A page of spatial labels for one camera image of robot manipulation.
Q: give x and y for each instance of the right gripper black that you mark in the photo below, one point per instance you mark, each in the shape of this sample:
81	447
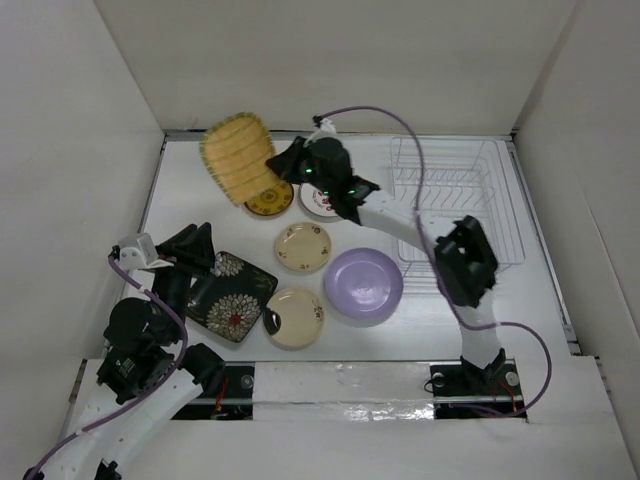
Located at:
285	163

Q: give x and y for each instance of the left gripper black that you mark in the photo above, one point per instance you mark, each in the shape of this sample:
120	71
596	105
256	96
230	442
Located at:
192	250

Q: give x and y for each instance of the white plate red characters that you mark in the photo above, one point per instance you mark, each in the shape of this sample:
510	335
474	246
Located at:
316	204

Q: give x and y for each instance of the yellow woven square plate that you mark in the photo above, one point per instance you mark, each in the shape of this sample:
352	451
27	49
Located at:
234	152

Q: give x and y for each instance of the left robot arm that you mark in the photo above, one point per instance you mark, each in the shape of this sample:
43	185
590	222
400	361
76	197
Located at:
150	370

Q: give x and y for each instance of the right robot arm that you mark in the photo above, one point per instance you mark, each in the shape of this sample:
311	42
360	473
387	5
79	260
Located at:
463	261

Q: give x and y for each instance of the brown yellow round plate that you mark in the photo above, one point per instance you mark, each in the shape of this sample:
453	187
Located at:
273	201

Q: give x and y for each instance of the black floral square plate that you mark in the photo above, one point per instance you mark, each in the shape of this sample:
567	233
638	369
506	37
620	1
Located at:
232	299

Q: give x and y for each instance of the cream plate upper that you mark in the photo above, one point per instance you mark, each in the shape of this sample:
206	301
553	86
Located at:
303	247

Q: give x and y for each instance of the cream plate black spot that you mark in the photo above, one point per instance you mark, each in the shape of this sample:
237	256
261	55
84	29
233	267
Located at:
294	318

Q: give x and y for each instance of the purple round plate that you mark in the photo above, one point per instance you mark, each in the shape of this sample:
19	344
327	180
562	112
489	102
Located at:
364	284

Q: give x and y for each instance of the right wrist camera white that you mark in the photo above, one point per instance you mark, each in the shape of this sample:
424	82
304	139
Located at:
323	127

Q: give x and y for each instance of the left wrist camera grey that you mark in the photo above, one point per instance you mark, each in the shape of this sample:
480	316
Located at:
136	252

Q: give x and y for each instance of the white wire dish rack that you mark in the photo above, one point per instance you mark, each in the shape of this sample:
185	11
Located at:
462	178

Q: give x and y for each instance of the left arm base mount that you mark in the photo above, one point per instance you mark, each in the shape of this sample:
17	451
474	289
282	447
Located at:
231	400

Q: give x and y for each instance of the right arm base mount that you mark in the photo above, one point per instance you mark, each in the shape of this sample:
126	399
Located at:
457	397

